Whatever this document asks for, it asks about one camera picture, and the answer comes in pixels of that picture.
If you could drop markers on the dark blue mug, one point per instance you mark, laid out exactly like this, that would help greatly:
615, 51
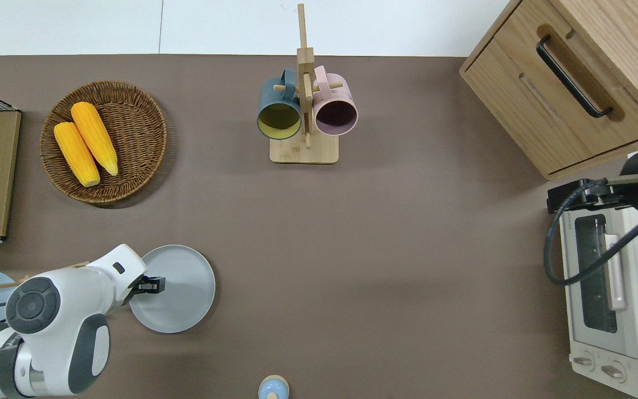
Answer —
274, 97

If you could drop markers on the brown table mat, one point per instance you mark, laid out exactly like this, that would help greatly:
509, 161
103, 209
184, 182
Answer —
352, 249

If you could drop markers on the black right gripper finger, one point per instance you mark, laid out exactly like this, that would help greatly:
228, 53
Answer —
560, 199

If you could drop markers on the wooden drawer cabinet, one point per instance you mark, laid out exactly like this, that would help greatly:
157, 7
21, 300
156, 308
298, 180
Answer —
518, 94

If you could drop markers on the yellow corn cob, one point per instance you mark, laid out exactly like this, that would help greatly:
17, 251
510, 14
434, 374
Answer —
94, 136
75, 152

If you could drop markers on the brown wicker basket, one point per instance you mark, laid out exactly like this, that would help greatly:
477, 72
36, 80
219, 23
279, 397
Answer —
136, 138

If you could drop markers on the wooden mug rack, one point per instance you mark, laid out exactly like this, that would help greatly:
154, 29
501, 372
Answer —
303, 154

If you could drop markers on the pink mug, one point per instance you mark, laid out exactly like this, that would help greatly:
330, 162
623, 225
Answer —
336, 91

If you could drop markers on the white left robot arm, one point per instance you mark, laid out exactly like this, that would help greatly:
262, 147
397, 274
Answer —
75, 310

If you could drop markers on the wooden plate rack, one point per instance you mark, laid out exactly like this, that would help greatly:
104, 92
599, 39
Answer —
6, 285

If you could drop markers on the gray round plate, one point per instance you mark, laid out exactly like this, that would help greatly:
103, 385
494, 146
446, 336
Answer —
186, 293

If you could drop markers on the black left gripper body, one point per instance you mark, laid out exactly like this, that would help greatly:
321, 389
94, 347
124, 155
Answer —
137, 287

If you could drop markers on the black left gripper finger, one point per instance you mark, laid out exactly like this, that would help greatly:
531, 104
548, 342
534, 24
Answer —
154, 284

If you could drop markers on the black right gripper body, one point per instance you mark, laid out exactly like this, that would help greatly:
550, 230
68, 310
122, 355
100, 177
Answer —
596, 195

